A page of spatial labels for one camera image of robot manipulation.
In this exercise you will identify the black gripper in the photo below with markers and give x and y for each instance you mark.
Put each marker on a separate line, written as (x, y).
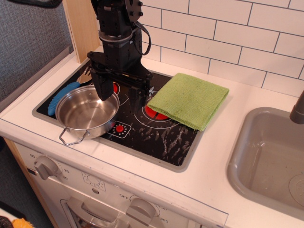
(120, 62)

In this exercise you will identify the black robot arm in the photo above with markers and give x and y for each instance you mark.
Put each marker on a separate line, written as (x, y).
(120, 18)

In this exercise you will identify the black toy stove top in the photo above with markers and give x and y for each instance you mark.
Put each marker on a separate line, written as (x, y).
(151, 136)

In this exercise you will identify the green folded napkin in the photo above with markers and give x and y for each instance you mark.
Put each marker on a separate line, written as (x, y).
(189, 100)

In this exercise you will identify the stainless steel pot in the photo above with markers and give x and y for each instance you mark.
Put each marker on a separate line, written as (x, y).
(85, 116)

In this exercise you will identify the wooden side panel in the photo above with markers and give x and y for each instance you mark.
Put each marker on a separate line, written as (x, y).
(82, 23)

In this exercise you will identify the grey left oven knob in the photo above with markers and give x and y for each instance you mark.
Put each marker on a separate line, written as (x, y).
(45, 167)

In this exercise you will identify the grey oven knob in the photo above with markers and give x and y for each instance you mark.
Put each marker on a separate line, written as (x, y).
(45, 167)
(141, 211)

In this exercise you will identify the grey right oven knob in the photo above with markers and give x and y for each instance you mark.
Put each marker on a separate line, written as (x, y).
(141, 211)

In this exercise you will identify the grey sink basin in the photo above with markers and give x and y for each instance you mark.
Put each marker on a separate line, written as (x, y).
(267, 163)

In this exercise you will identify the orange object bottom left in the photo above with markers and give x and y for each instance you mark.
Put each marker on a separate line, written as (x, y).
(21, 223)

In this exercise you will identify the grey faucet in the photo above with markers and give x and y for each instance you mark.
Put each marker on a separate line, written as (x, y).
(297, 113)

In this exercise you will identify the blue handled fork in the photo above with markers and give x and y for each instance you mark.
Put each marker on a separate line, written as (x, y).
(83, 79)

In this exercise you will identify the oven door with handle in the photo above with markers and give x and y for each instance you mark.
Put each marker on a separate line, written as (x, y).
(90, 213)

